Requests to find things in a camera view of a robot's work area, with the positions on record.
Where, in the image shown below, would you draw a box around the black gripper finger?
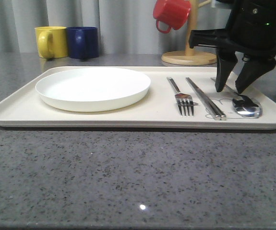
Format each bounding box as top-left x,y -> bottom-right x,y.
235,55 -> 276,93
215,48 -> 238,92

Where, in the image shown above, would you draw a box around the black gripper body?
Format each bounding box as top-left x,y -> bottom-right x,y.
189,0 -> 276,59

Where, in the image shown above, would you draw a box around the silver spoon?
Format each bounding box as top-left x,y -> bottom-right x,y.
220,85 -> 263,119

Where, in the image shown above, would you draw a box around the silver fork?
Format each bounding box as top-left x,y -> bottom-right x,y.
167,77 -> 199,116

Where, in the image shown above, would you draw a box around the white round plate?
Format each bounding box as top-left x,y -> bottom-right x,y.
35,67 -> 151,112

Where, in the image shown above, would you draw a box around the wooden mug tree stand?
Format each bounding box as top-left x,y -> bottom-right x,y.
161,0 -> 216,66

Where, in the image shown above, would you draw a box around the red mug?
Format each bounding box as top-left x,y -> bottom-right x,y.
153,0 -> 192,34

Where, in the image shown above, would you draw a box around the grey curtain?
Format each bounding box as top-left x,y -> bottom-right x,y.
0,0 -> 276,55

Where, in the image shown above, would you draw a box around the dark blue mug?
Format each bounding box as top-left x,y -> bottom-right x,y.
66,26 -> 99,59

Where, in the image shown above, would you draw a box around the cream rabbit tray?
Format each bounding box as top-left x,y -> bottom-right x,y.
0,67 -> 276,130

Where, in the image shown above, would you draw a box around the yellow mug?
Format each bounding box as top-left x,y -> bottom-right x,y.
35,26 -> 68,59

